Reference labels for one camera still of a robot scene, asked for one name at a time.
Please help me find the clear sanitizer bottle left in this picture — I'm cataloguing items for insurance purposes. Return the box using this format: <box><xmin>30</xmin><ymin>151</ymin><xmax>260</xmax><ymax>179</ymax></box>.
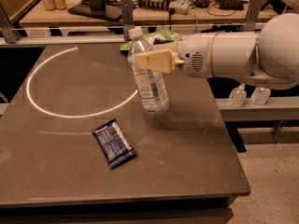
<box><xmin>228</xmin><ymin>83</ymin><xmax>247</xmax><ymax>107</ymax></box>

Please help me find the clear sanitizer bottle right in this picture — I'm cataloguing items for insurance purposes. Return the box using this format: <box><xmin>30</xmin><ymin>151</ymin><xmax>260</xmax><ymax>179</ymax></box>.
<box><xmin>250</xmin><ymin>87</ymin><xmax>271</xmax><ymax>105</ymax></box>

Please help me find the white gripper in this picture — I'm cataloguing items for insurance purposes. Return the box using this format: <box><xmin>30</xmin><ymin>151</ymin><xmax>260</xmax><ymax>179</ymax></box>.
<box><xmin>134</xmin><ymin>34</ymin><xmax>215</xmax><ymax>78</ymax></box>

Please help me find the clear sanitizer bottle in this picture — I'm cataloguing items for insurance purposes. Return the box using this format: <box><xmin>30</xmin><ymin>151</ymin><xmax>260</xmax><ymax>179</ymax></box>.
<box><xmin>250</xmin><ymin>87</ymin><xmax>271</xmax><ymax>105</ymax></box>
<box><xmin>228</xmin><ymin>83</ymin><xmax>247</xmax><ymax>107</ymax></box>

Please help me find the green chip bag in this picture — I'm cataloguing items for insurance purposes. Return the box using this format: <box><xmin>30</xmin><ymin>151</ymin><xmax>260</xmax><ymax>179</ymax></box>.
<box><xmin>119</xmin><ymin>29</ymin><xmax>182</xmax><ymax>52</ymax></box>

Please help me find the white power adapter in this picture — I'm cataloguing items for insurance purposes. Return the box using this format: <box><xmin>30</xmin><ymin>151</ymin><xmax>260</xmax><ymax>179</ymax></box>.
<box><xmin>169</xmin><ymin>1</ymin><xmax>189</xmax><ymax>15</ymax></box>

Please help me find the black monitor stand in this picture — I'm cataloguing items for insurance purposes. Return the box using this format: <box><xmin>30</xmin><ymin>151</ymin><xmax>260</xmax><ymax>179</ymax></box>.
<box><xmin>68</xmin><ymin>0</ymin><xmax>122</xmax><ymax>21</ymax></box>

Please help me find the grey metal side shelf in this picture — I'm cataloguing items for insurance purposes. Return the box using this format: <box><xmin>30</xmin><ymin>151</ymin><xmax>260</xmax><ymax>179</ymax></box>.
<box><xmin>216</xmin><ymin>96</ymin><xmax>299</xmax><ymax>121</ymax></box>

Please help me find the black box on desk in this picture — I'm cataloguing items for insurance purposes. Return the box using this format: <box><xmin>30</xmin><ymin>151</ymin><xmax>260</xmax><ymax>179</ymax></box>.
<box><xmin>219</xmin><ymin>0</ymin><xmax>244</xmax><ymax>10</ymax></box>

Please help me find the blue label plastic water bottle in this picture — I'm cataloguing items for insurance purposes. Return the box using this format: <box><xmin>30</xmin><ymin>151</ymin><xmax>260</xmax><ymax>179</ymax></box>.
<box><xmin>127</xmin><ymin>27</ymin><xmax>169</xmax><ymax>115</ymax></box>

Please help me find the grey metal rail frame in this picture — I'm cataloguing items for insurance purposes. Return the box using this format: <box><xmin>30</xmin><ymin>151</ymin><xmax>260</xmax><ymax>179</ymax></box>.
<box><xmin>0</xmin><ymin>6</ymin><xmax>270</xmax><ymax>47</ymax></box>

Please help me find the dark blue snack packet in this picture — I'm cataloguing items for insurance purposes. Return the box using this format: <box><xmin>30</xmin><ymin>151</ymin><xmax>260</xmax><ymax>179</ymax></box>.
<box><xmin>92</xmin><ymin>119</ymin><xmax>136</xmax><ymax>169</ymax></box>

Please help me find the wooden desk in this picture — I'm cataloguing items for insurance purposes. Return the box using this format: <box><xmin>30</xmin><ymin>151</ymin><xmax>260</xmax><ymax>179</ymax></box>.
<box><xmin>18</xmin><ymin>0</ymin><xmax>281</xmax><ymax>30</ymax></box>

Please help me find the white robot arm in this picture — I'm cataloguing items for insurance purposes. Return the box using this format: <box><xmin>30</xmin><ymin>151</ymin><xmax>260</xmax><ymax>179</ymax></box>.
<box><xmin>134</xmin><ymin>13</ymin><xmax>299</xmax><ymax>90</ymax></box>

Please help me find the black power strip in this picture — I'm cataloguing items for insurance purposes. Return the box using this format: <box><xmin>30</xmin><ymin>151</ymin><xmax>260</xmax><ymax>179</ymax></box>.
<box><xmin>137</xmin><ymin>0</ymin><xmax>170</xmax><ymax>10</ymax></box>

